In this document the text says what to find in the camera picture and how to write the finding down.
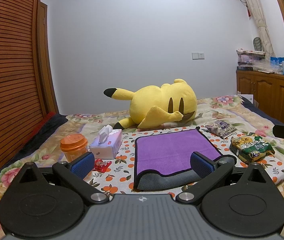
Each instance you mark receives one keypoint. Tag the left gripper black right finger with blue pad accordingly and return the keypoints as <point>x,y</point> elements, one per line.
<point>212,173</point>

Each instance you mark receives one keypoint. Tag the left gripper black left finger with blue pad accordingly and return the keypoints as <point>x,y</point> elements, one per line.
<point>71,175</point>

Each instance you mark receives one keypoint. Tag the purple and grey microfibre towel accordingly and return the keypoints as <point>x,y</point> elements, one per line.
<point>162,161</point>

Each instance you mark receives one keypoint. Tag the red candy wrapper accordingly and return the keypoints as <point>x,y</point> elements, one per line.
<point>101,166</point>

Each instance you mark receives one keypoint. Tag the orange plastic bottle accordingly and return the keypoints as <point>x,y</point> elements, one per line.
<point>73,146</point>

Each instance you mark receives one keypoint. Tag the pastel tissue box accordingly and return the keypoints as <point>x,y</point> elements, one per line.
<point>106,145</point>

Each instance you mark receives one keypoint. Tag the purple snack packet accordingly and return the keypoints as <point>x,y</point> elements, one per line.
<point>221,129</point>

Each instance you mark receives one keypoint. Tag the green yellow snack bag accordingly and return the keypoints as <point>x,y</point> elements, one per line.
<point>250,148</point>

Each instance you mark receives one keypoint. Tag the floral bed blanket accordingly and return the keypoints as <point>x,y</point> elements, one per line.
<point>44,147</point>

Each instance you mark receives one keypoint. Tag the yellow Pikachu plush toy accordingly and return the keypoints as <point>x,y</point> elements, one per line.
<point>153,106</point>

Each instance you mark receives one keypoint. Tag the wooden slatted wardrobe door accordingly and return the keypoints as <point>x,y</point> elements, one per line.
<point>22,101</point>

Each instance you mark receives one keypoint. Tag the wooden sideboard cabinet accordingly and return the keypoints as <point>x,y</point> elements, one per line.
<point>267,91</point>

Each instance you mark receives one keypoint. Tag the stack of folded papers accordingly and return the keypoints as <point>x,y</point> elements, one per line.
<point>248,57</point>

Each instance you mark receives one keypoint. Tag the blue white box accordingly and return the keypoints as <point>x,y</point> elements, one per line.
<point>276,61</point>

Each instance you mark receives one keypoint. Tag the green hand fan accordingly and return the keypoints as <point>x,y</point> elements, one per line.
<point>257,42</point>

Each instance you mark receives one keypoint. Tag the beige curtain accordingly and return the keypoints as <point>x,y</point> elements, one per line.
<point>256,10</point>

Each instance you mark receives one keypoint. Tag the white wall socket plate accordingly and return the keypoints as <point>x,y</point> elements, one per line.
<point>198,56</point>

